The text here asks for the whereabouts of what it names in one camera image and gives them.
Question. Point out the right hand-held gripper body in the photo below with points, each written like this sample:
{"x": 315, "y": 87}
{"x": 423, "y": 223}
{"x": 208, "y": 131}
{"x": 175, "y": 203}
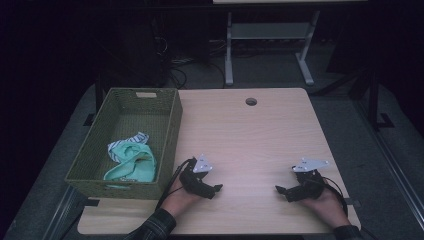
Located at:
{"x": 308, "y": 186}

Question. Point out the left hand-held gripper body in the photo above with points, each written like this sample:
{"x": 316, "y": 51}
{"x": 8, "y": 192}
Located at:
{"x": 191, "y": 178}

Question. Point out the mint green small shirt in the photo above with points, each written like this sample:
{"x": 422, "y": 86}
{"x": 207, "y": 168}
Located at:
{"x": 133, "y": 160}

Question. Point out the green woven basket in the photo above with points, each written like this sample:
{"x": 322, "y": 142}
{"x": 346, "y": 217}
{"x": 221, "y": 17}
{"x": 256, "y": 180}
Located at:
{"x": 133, "y": 133}

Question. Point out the person's left hand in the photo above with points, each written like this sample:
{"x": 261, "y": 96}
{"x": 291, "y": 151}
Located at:
{"x": 180, "y": 200}

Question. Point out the person's right hand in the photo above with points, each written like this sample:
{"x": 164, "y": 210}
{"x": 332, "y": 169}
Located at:
{"x": 325, "y": 205}

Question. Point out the black metal stand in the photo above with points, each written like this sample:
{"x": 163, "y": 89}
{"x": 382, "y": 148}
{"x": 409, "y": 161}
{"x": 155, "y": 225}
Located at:
{"x": 373, "y": 96}

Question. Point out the white metal stand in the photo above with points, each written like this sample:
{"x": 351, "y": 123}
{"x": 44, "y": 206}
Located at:
{"x": 266, "y": 31}

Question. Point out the aluminium floor rail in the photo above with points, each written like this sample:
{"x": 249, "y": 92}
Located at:
{"x": 61, "y": 213}
{"x": 393, "y": 160}

